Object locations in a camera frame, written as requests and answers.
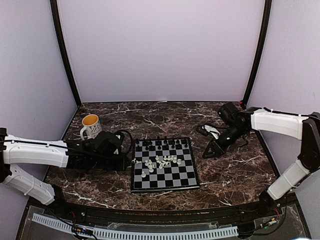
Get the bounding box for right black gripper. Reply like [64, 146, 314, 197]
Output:
[202, 124, 248, 159]

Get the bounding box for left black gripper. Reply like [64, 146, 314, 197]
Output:
[91, 152, 131, 172]

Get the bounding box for black grey chess board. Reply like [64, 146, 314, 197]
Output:
[131, 136, 200, 193]

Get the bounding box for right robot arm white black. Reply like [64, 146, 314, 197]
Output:
[202, 103, 320, 217]

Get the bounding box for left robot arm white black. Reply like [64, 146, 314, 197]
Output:
[0, 128, 128, 218]

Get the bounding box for black chess pieces row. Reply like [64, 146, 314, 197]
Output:
[134, 136, 190, 151]

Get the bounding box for white mug orange inside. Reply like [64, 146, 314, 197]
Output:
[79, 114, 103, 141]

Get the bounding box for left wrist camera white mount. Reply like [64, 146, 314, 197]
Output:
[114, 129, 134, 155]

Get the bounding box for black front rail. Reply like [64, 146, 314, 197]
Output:
[65, 201, 258, 223]

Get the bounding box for white slotted cable duct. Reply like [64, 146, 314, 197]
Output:
[31, 213, 239, 240]

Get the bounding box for right black frame post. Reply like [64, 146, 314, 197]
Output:
[242, 0, 272, 106]

